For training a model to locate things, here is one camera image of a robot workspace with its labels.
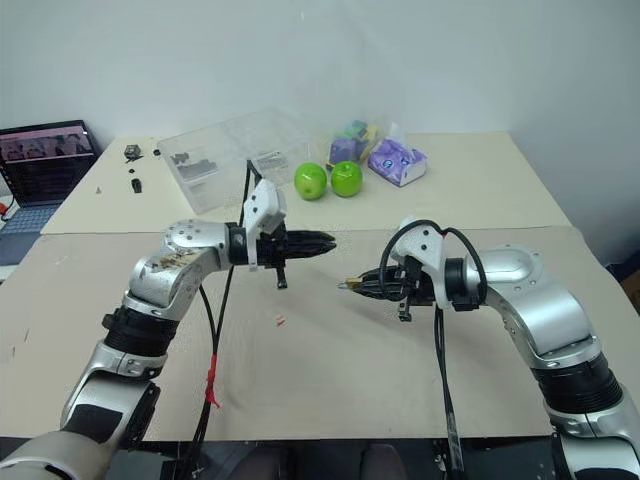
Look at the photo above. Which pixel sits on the small black boxy device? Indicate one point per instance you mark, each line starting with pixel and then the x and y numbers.
pixel 133 152

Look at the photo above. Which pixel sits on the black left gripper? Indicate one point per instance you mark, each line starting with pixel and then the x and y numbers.
pixel 270 250

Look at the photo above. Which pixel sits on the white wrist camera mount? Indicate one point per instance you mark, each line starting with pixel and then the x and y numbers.
pixel 425 245
pixel 262 200

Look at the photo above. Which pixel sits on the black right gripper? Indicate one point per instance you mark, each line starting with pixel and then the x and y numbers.
pixel 420 287

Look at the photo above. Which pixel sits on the grey-tan table mat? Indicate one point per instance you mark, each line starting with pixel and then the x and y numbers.
pixel 320 370

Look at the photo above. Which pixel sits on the small black block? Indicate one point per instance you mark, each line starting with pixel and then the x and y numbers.
pixel 136 185

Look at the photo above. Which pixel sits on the dark rounded shape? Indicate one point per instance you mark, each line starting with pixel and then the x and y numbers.
pixel 384 462

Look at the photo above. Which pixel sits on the green apple with dark pit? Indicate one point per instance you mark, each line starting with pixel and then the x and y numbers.
pixel 310 181

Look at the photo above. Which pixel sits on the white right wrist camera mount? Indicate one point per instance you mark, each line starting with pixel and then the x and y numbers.
pixel 425 245

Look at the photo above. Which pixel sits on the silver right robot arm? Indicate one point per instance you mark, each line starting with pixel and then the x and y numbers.
pixel 540 310

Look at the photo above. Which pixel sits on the cream table mat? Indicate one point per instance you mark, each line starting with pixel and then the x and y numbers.
pixel 475 190

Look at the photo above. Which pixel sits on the black parts in box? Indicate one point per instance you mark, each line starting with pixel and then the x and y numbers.
pixel 195 165

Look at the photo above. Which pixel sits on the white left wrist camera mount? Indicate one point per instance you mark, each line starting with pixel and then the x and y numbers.
pixel 262 200

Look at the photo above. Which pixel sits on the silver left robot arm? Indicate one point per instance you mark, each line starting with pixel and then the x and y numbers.
pixel 170 280

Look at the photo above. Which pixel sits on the clear bag of coloured blocks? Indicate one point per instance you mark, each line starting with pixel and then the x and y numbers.
pixel 360 142

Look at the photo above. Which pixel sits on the white printed label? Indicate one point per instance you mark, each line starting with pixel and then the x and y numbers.
pixel 271 163

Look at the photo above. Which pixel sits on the purple tissue pack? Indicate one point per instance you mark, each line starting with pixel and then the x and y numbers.
pixel 397 162

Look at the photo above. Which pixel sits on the clear plastic storage box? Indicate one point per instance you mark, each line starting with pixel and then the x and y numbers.
pixel 220 150

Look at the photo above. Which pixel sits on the open laptop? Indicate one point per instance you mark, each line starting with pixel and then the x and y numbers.
pixel 35 175

